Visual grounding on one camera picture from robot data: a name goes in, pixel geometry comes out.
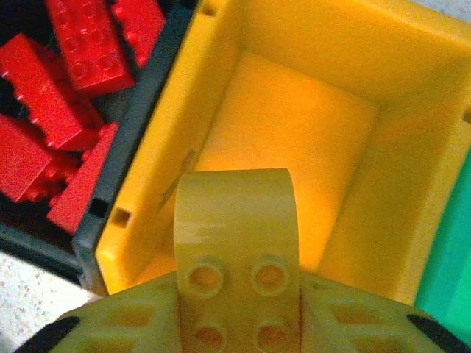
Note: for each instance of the black plastic bin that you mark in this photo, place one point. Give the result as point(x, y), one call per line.
point(143, 103)

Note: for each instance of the red two-by-four lego brick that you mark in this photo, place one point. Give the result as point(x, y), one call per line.
point(88, 48)

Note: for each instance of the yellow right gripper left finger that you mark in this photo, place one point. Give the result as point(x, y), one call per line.
point(140, 323)

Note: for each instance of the green plastic bin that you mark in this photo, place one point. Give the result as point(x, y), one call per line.
point(449, 257)

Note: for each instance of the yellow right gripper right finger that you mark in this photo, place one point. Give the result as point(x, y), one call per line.
point(349, 323)

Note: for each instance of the red half-round lego brick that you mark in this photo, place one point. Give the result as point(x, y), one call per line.
point(141, 25)

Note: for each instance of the yellow curved lego brick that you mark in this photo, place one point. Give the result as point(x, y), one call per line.
point(235, 220)

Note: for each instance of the yellow plastic bin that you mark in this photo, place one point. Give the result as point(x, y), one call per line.
point(312, 55)

